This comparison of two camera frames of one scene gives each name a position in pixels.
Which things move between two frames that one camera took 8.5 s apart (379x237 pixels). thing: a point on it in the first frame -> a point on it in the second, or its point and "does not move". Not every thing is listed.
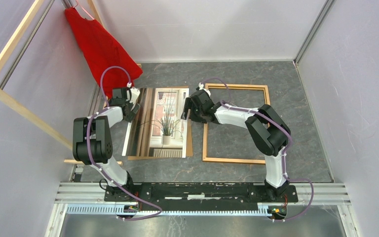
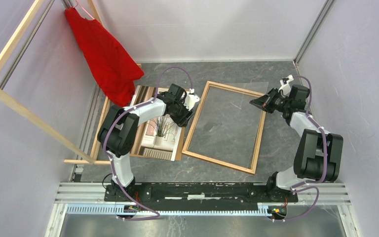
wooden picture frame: x=214 y=86 -> x=260 y=131
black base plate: x=202 y=196 does not move
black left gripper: x=130 y=117 -> x=183 y=121
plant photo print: x=157 y=130 does not move
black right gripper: x=189 y=104 -> x=265 y=101
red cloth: x=102 y=50 does not move
